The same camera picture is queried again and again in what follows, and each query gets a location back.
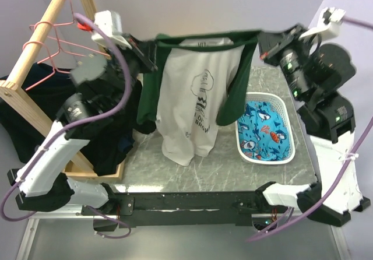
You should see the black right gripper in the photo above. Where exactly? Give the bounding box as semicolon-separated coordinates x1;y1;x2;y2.
256;23;315;101

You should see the green and white t shirt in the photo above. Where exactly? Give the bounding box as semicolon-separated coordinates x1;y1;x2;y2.
137;30;259;166

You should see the pink wire hanger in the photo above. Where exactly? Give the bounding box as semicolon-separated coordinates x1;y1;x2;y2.
22;41;71;91
29;21;85;57
54;0;109;57

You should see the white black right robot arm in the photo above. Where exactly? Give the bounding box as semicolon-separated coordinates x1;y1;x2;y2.
255;24;371;227

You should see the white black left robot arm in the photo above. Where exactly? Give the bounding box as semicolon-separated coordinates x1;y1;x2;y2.
9;34;156;215

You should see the black daisy t shirt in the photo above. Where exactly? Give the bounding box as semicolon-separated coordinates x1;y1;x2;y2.
1;73;156;176

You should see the dark navy t shirt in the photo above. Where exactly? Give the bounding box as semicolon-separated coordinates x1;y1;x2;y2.
27;63;71;77

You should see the blue shark print cloth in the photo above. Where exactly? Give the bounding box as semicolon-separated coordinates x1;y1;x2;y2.
237;101;291;163

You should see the white plastic basket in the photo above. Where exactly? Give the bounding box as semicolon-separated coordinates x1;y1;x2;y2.
235;92;295;165

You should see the wooden clothes rack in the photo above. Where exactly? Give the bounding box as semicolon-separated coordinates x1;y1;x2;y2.
1;0;125;182

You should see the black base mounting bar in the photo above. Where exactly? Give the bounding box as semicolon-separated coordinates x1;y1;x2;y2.
80;189;292;231

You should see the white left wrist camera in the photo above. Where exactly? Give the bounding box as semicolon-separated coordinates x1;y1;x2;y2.
76;10;132;49

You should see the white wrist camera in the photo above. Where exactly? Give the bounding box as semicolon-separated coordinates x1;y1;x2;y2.
299;7;346;41
76;10;132;49

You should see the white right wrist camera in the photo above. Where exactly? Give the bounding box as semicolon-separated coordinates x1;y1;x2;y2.
299;7;346;41

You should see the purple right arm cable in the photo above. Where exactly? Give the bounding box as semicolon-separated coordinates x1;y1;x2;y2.
246;16;373;243

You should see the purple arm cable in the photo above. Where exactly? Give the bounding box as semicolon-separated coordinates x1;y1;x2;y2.
246;16;373;243
0;12;131;240

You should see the pink wire hanger front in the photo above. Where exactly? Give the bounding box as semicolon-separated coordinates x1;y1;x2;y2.
22;41;71;91

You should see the aluminium rail frame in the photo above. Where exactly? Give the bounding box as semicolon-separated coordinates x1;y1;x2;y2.
16;208;121;259

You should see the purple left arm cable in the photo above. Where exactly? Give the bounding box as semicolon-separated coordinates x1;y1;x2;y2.
0;12;131;240

